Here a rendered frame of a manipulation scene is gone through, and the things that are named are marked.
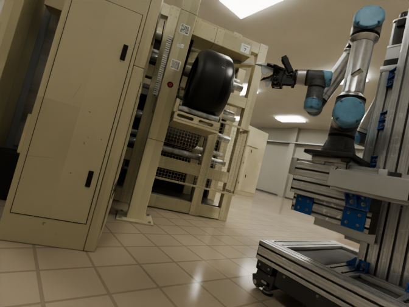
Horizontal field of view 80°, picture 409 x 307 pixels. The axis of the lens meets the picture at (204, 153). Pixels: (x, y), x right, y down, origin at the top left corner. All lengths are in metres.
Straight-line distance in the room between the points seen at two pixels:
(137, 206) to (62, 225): 0.75
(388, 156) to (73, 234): 1.49
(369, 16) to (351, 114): 0.43
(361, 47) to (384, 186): 0.60
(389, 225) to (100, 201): 1.30
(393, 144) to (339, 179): 0.39
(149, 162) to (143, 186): 0.18
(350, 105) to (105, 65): 1.09
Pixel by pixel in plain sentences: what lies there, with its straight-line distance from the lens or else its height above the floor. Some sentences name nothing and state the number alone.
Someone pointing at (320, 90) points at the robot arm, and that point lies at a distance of 1.26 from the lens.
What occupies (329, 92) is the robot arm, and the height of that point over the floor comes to 1.02.
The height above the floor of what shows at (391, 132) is 0.88.
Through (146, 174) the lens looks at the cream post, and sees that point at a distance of 1.90.
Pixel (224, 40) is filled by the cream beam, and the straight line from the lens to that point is 2.51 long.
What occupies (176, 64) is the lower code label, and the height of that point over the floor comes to 1.22.
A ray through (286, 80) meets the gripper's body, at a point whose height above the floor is 1.01.
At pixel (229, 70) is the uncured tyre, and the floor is 1.25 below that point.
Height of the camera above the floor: 0.51
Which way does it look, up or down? 3 degrees up
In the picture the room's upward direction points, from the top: 14 degrees clockwise
